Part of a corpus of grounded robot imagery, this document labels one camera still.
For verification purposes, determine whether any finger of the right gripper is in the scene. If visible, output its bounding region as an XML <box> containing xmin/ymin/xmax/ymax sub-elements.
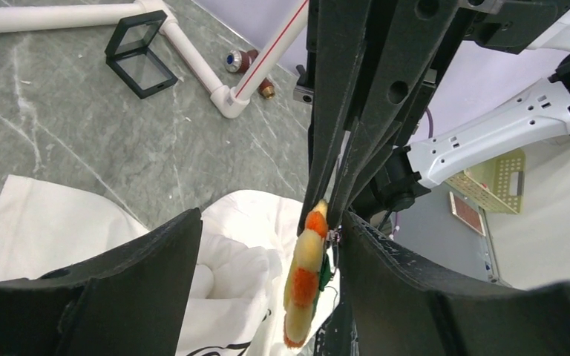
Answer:
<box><xmin>297</xmin><ymin>0</ymin><xmax>399</xmax><ymax>236</ymax></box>
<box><xmin>327</xmin><ymin>1</ymin><xmax>477</xmax><ymax>228</ymax></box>

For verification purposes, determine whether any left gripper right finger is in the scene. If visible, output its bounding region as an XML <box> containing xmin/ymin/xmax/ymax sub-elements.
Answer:
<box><xmin>340</xmin><ymin>212</ymin><xmax>570</xmax><ymax>355</ymax></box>

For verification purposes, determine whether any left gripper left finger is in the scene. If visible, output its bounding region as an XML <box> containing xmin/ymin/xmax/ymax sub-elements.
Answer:
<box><xmin>0</xmin><ymin>208</ymin><xmax>203</xmax><ymax>355</ymax></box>

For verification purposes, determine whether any orange yellow pompom brooch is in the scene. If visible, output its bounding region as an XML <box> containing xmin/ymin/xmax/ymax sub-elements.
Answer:
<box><xmin>283</xmin><ymin>199</ymin><xmax>329</xmax><ymax>349</ymax></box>

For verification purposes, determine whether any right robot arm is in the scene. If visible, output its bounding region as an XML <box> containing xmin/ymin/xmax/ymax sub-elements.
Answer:
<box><xmin>301</xmin><ymin>1</ymin><xmax>570</xmax><ymax>228</ymax></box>

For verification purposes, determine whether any brown brass faucet tap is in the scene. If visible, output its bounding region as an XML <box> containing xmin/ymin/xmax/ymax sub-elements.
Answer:
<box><xmin>225</xmin><ymin>49</ymin><xmax>275</xmax><ymax>99</ymax></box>

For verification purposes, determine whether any perforated yellow-green basket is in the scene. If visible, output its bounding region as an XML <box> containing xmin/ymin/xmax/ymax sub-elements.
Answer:
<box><xmin>446</xmin><ymin>148</ymin><xmax>525</xmax><ymax>214</ymax></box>

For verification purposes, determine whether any white pvc pipe frame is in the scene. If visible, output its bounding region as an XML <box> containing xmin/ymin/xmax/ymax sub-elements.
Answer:
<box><xmin>0</xmin><ymin>0</ymin><xmax>310</xmax><ymax>120</ymax></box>

